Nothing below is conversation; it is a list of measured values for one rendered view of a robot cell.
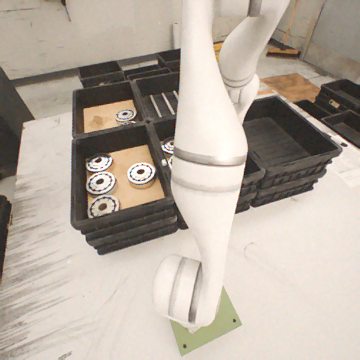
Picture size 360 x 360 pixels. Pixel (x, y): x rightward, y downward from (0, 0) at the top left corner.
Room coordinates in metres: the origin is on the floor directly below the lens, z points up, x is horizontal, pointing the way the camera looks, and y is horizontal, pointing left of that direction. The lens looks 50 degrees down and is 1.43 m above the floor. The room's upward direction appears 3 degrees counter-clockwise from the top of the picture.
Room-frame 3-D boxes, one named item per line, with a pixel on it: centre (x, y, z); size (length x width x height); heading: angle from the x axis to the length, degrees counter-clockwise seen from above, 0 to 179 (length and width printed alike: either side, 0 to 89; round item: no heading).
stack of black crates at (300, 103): (1.56, -1.14, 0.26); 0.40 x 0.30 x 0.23; 20
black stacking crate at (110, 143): (0.51, 0.21, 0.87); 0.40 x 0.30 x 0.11; 16
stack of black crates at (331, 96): (1.69, -1.52, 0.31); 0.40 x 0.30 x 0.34; 20
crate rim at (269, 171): (0.67, -0.37, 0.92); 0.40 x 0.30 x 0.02; 16
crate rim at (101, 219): (0.51, 0.21, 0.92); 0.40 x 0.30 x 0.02; 16
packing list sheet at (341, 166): (0.70, -0.78, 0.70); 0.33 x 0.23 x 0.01; 20
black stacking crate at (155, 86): (0.97, 0.03, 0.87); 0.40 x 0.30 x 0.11; 16
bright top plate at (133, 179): (0.52, 0.14, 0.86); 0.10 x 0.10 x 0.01
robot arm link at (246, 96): (0.49, -0.15, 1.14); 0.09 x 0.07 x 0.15; 71
